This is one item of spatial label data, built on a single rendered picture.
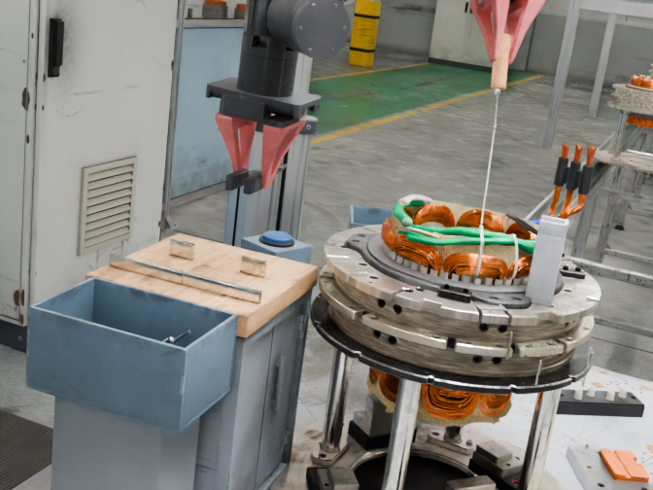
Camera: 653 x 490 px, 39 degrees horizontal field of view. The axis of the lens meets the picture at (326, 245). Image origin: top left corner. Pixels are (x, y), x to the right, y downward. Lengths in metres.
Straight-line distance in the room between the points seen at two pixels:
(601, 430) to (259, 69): 0.85
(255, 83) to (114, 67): 2.50
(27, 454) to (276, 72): 1.99
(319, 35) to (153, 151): 2.87
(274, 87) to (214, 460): 0.39
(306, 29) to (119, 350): 0.34
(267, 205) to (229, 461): 0.56
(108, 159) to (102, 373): 2.60
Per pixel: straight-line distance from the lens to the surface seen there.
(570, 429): 1.49
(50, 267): 3.32
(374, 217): 1.41
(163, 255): 1.08
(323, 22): 0.85
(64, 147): 3.25
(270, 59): 0.91
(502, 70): 1.03
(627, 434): 1.52
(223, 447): 0.99
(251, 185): 0.93
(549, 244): 0.98
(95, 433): 0.94
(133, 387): 0.87
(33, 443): 2.81
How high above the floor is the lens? 1.40
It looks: 17 degrees down
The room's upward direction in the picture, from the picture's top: 8 degrees clockwise
